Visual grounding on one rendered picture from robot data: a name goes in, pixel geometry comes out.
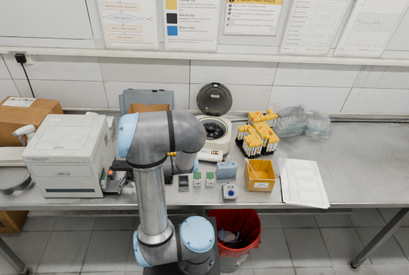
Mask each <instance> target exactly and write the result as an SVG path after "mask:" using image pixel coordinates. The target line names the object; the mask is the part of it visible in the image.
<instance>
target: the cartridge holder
mask: <svg viewBox="0 0 409 275"><path fill-rule="evenodd" d="M178 191H189V175H178Z"/></svg>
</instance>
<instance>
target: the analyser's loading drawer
mask: <svg viewBox="0 0 409 275"><path fill-rule="evenodd" d="M121 181H122V178H120V179H119V180H110V177H108V181H107V184H106V189H102V191H103V192H118V193H120V191H121V187H120V184H121Z"/></svg>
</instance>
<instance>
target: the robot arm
mask: <svg viewBox="0 0 409 275"><path fill-rule="evenodd" d="M205 142H206V130H205V128H204V126H203V124H202V123H201V122H200V121H199V120H198V119H197V118H196V117H195V116H193V115H192V114H190V113H188V112H185V111H181V110H171V111H155V112H147V113H134V114H126V115H123V116H122V117H121V119H120V121H119V131H118V155H119V157H120V158H123V159H124V158H125V160H126V161H121V160H114V161H113V163H112V166H111V168H112V171H126V172H125V174H124V177H123V178H122V181H121V184H120V187H121V188H123V187H127V188H134V186H133V185H132V183H133V182H135V188H136V196H137V201H138V209H139V217H140V222H141V224H140V225H139V226H138V230H137V231H135V233H134V235H133V246H134V250H135V257H136V260H137V263H138V264H139V266H141V267H147V266H149V267H153V266H155V265H161V264H165V263H172V262H177V265H178V267H179V269H180V271H181V272H182V273H183V274H184V275H207V274H208V272H210V270H211V269H212V267H213V266H214V262H215V250H214V247H213V245H214V241H215V235H214V228H213V227H212V225H211V223H210V222H209V221H208V220H207V219H205V218H203V217H200V216H191V217H189V218H187V219H185V220H184V221H183V223H180V224H176V225H172V222H171V221H170V220H169V219H168V218H167V206H166V193H165V185H164V176H172V175H181V174H187V173H189V174H191V173H195V172H198V158H197V154H198V152H199V151H200V150H201V149H202V148H203V146H204V144H205ZM171 152H176V156H175V157H169V158H168V157H167V153H171Z"/></svg>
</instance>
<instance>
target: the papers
mask: <svg viewBox="0 0 409 275"><path fill-rule="evenodd" d="M281 183H282V196H283V202H285V204H290V205H296V206H306V207H316V208H322V209H328V207H330V205H329V202H328V199H327V195H326V192H325V189H324V186H323V182H322V179H321V176H320V173H319V170H318V166H317V164H316V161H306V160H299V159H288V160H287V163H286V165H285V167H284V170H283V173H282V175H281Z"/></svg>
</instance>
